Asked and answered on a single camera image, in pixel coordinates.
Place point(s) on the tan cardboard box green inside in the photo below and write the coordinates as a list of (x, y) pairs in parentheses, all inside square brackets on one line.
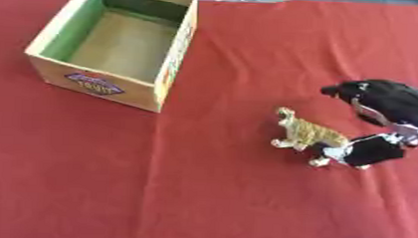
[(125, 45)]

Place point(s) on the orange striped toy tiger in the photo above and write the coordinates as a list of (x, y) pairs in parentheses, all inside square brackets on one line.
[(308, 131)]

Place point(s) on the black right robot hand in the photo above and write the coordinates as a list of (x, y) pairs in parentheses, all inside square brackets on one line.
[(393, 101)]

